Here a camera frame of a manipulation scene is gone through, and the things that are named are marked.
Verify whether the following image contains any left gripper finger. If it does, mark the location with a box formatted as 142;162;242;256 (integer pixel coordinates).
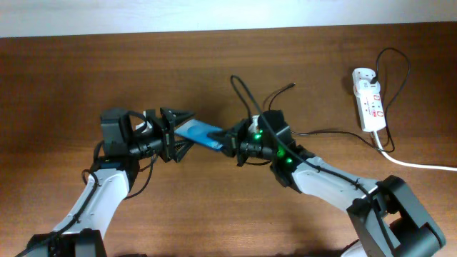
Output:
170;109;195;126
174;139;194;161

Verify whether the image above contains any blue screen smartphone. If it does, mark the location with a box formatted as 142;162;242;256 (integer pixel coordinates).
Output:
175;119;222;151

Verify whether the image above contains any black charging cable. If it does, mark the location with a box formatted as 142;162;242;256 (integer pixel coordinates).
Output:
262;47;412;153

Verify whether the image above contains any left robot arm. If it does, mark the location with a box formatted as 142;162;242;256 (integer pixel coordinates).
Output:
20;108;194;256

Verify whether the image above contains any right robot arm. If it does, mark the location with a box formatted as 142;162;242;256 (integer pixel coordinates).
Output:
208;110;446;257

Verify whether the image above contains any white USB charger plug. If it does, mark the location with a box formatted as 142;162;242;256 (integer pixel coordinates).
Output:
353;80;381;97

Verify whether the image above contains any white power strip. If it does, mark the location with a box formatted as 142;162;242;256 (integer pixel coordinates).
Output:
352;68;386;132

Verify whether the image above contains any white power strip cord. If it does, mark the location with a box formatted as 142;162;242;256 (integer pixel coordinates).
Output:
371;131;457;173

